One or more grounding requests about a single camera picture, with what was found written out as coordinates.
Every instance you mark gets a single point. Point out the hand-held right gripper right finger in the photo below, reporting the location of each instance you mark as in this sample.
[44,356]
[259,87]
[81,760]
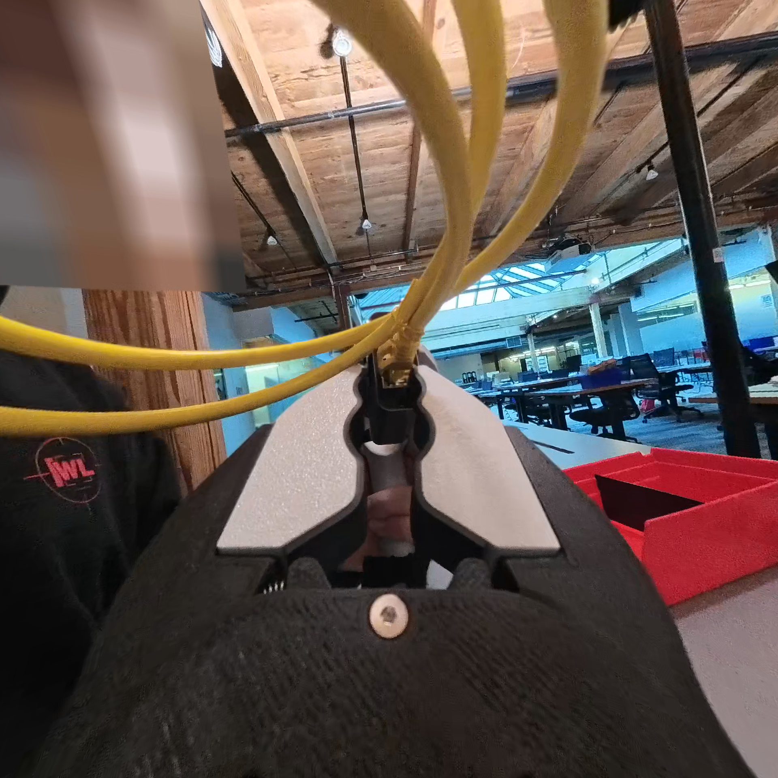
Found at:
[480,480]

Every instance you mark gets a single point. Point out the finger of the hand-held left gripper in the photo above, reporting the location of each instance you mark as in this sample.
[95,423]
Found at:
[386,468]

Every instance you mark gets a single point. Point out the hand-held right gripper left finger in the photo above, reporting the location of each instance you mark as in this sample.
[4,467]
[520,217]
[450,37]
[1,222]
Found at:
[292,480]

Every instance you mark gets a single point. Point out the black ethernet splitter box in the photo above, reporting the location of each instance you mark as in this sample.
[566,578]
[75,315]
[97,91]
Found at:
[389,419]

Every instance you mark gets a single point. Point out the red plastic bin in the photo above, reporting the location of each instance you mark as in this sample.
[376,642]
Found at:
[699,547]

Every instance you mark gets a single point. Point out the person's left hand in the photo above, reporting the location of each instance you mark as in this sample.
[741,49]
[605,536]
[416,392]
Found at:
[389,516]

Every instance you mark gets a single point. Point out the dark wooden desk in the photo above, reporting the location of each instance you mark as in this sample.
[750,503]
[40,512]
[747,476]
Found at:
[583,386]

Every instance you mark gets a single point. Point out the black office chair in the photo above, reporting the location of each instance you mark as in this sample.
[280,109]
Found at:
[608,413]

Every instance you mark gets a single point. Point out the black bin divider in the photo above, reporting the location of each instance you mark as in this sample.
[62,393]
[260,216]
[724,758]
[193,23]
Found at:
[638,501]

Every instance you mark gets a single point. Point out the black stand pole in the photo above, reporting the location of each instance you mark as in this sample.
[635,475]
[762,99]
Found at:
[699,213]

